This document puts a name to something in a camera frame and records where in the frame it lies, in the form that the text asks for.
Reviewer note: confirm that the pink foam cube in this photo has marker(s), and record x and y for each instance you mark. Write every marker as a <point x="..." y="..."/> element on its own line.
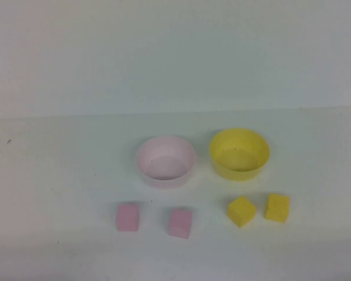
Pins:
<point x="180" y="224"/>
<point x="128" y="218"/>

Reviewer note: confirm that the yellow foam cube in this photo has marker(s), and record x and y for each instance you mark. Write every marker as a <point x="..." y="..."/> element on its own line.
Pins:
<point x="241" y="212"/>
<point x="277" y="208"/>

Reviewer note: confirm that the pale pink round bowl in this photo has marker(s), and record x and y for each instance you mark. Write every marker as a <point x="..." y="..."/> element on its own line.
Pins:
<point x="166" y="164"/>

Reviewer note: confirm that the yellow round bowl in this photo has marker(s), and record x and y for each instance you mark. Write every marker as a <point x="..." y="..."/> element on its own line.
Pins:
<point x="240" y="158"/>

